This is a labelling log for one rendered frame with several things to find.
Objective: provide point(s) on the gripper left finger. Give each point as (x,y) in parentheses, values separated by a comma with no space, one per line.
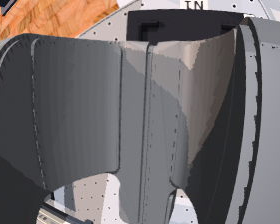
(72,108)

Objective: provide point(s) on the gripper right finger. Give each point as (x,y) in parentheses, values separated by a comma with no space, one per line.
(214,127)

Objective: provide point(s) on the white label marked n1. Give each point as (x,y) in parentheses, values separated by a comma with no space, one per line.
(193,4)

